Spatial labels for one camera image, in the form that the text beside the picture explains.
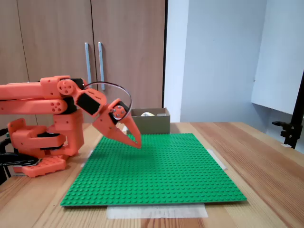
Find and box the brown cardboard box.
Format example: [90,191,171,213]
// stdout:
[125,107,171,135]

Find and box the masking tape strip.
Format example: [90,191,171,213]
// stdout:
[80,149,95,168]
[206,148,228,171]
[106,203,209,219]

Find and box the green studded baseplate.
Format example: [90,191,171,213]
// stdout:
[59,133,247,208]

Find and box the wooden cabinet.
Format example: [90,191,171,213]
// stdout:
[0,0,168,124]

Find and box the gripper servo cable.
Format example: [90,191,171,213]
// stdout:
[84,82,133,119]

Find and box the metal cabinet handle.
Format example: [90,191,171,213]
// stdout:
[84,42,93,91]
[97,42,106,91]

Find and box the black base cable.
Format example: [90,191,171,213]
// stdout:
[0,128,12,186]

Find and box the black camera stand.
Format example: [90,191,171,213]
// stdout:
[272,70,304,150]

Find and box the white wall panel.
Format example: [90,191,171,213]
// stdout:
[250,0,304,116]

